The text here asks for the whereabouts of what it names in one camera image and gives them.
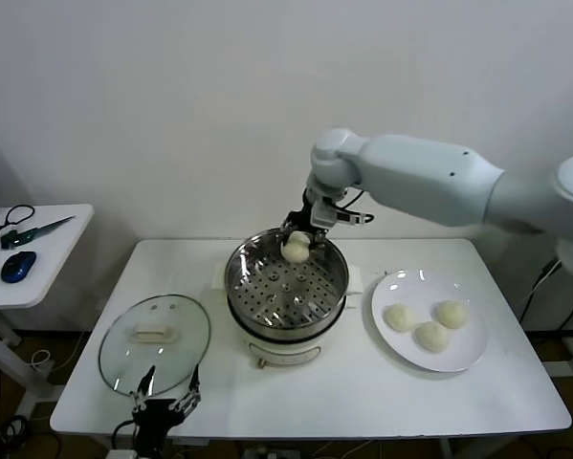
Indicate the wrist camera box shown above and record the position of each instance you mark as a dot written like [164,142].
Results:
[324,212]
[123,454]

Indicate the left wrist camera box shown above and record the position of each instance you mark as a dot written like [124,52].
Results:
[123,454]

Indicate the white electric cooker pot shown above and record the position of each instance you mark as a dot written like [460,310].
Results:
[286,351]

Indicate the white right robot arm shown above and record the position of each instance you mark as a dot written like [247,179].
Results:
[410,177]

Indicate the blue computer mouse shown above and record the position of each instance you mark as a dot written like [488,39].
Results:
[18,267]

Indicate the white steamed baozi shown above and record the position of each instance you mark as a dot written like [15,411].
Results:
[400,318]
[431,336]
[295,251]
[450,314]

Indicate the power strip under table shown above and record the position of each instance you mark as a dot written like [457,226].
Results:
[262,452]

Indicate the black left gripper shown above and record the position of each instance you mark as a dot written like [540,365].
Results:
[157,415]

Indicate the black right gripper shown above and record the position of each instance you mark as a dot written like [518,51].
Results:
[301,217]

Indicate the stainless steel steamer basket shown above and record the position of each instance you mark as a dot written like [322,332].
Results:
[286,299]

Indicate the white round plate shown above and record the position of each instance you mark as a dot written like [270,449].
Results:
[410,287]

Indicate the white side table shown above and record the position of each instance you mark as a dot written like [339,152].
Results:
[51,268]

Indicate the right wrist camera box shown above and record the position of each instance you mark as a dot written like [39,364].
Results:
[324,212]

